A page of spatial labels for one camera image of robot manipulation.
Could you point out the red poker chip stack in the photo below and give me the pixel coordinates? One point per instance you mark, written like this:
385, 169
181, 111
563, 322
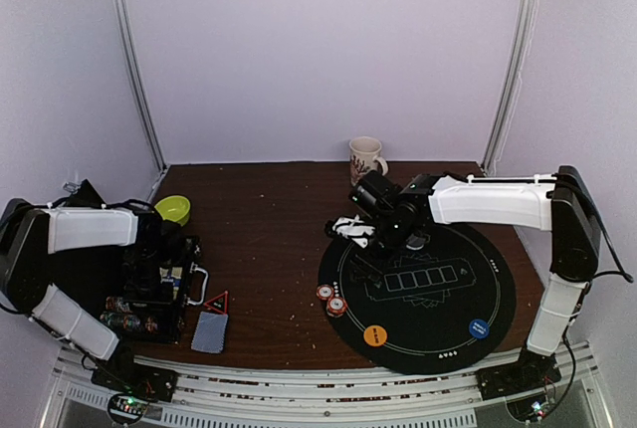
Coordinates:
324, 292

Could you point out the floral ceramic mug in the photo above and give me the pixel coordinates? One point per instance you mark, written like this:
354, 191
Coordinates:
365, 156

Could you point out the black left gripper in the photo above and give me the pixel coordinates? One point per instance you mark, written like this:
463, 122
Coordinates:
163, 298

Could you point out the black poker chip case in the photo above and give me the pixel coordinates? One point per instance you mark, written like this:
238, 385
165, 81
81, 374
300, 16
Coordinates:
95, 279

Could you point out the black red triangle marker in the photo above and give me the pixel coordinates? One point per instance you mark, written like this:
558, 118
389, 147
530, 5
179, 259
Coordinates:
219, 304

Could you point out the right aluminium frame post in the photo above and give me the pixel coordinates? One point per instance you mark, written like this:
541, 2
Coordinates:
511, 86

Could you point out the green bowl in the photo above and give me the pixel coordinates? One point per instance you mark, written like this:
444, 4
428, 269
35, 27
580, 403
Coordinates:
174, 208

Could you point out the blue small blind button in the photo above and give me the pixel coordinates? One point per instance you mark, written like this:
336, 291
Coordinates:
479, 329

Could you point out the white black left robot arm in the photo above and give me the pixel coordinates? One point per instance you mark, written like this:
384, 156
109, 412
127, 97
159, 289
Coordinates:
36, 244

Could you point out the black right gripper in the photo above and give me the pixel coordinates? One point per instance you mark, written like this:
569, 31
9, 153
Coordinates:
380, 247

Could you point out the round black poker mat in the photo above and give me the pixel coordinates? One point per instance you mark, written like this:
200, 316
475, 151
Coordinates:
426, 301

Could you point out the aluminium frame post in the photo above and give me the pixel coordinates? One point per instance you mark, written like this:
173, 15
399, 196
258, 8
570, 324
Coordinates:
135, 80
511, 86

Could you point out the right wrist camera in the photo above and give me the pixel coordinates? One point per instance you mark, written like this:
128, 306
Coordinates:
354, 230

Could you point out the aluminium front rail base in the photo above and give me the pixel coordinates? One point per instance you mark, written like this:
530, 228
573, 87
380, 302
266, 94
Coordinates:
216, 396

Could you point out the blue playing card deck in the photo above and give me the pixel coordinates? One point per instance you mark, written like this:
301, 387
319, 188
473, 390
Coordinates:
209, 334

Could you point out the left aluminium frame post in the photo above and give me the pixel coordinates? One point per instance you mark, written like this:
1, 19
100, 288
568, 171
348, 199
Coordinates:
135, 80

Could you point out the clear dealer button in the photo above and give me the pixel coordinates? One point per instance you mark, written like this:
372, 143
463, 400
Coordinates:
417, 241

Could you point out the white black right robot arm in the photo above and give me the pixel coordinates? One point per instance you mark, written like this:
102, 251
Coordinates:
557, 203

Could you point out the orange big blind button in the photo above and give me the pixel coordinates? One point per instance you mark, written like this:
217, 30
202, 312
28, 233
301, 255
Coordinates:
375, 335

